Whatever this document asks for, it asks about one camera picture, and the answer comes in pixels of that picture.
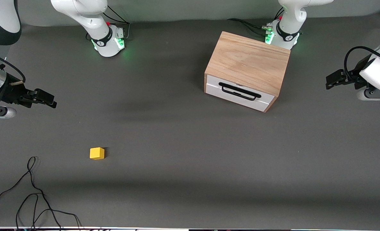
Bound white-fronted wooden drawer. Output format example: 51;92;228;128
206;74;275;112

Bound black arm base cable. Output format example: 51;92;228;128
86;5;131;41
227;6;285;36

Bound wooden drawer cabinet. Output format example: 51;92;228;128
204;31;291;113

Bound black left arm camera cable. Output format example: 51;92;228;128
344;46;380;77

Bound yellow cube block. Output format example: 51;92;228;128
89;147;105;160

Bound black right arm base cable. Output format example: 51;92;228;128
86;5;131;41

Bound black left arm base cable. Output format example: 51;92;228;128
227;6;285;36

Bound thin black loose cable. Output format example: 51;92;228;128
16;192;82;230
0;156;63;230

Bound black drawer handle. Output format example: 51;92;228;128
219;82;262;101

